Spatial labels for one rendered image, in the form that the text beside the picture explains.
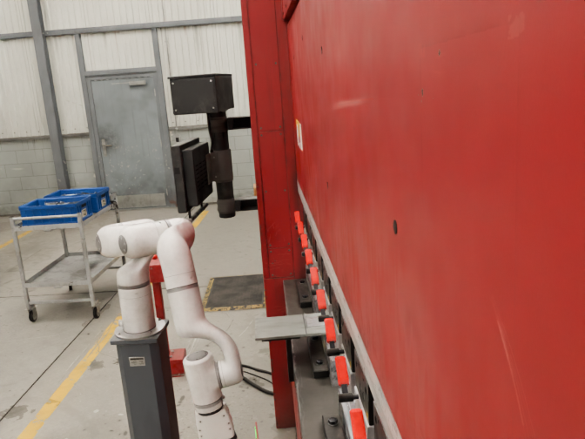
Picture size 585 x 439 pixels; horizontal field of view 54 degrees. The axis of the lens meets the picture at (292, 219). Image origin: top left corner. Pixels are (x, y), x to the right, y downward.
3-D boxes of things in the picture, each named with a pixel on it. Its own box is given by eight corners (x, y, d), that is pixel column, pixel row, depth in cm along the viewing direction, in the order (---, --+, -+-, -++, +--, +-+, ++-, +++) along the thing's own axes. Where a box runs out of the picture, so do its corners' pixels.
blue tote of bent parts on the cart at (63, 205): (40, 218, 518) (36, 199, 514) (94, 214, 516) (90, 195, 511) (21, 227, 483) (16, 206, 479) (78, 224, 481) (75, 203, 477)
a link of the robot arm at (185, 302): (222, 276, 167) (245, 378, 166) (168, 288, 166) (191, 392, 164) (221, 277, 158) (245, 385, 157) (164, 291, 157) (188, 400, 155)
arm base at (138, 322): (107, 341, 209) (99, 294, 205) (124, 320, 228) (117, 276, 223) (158, 339, 209) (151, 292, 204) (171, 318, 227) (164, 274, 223)
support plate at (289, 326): (255, 320, 222) (255, 318, 221) (322, 314, 223) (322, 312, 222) (255, 341, 204) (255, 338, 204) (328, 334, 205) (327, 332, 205)
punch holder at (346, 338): (342, 372, 141) (339, 310, 138) (376, 368, 142) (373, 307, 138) (352, 405, 127) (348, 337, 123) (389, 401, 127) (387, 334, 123)
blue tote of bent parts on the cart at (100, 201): (62, 207, 559) (59, 189, 554) (111, 205, 556) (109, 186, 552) (45, 216, 524) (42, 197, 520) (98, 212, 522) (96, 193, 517)
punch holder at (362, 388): (355, 418, 122) (352, 347, 118) (394, 415, 122) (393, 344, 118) (368, 463, 107) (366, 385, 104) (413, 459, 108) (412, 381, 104)
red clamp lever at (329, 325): (322, 317, 139) (327, 354, 133) (339, 315, 139) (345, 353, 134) (322, 320, 141) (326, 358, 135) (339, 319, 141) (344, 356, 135)
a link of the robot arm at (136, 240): (139, 251, 218) (96, 260, 210) (133, 219, 217) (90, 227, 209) (180, 253, 174) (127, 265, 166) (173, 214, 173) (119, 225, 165)
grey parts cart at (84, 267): (68, 287, 581) (52, 195, 558) (131, 283, 578) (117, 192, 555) (24, 323, 493) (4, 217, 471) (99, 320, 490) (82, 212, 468)
